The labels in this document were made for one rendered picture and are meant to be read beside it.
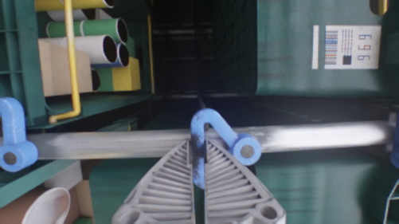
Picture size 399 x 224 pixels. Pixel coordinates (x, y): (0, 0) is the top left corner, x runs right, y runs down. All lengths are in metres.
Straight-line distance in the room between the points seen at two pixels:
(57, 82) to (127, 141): 0.21
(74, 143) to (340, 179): 0.40
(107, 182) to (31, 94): 0.16
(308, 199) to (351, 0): 0.31
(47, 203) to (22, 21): 0.26
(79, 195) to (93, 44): 0.38
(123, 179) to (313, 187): 0.31
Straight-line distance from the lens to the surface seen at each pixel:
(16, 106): 0.27
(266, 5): 0.27
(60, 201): 0.38
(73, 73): 0.32
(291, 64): 0.26
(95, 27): 0.57
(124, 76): 0.59
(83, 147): 0.24
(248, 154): 0.18
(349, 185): 0.36
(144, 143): 0.20
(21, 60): 0.28
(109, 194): 0.31
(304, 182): 0.31
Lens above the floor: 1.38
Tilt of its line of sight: 1 degrees up
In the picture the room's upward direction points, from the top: 88 degrees clockwise
